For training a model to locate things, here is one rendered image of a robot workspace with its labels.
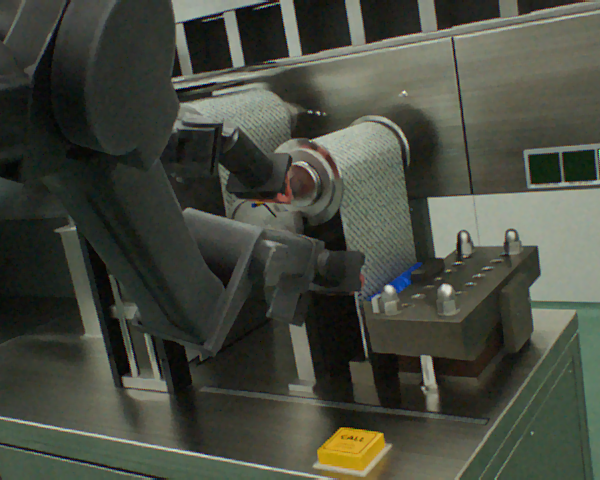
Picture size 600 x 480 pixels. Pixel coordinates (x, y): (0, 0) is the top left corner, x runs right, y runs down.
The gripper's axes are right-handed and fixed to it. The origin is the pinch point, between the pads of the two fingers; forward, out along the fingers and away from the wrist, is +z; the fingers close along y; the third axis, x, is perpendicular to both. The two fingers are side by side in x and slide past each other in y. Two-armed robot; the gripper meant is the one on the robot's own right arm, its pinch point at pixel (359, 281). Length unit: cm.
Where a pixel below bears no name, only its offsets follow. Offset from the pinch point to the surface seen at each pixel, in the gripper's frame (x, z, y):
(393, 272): 4.0, 11.5, 0.3
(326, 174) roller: 15.1, -12.3, -0.9
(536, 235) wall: 75, 261, -53
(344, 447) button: -26.3, -16.3, 10.0
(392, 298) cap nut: -3.1, -2.6, 8.0
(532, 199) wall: 91, 252, -53
